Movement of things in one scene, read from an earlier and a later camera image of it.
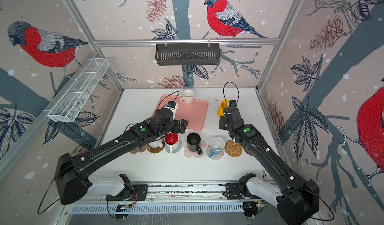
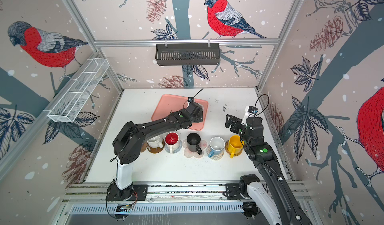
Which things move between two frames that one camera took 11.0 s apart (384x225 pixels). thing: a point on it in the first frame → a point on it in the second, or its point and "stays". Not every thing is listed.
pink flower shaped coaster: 203,145 stays
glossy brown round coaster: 155,150 stays
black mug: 193,140 stays
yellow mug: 223,104 → 235,145
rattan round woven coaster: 233,149 stays
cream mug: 188,97 → 202,106
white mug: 157,143 stays
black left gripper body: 173,126 → 199,118
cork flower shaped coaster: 140,149 stays
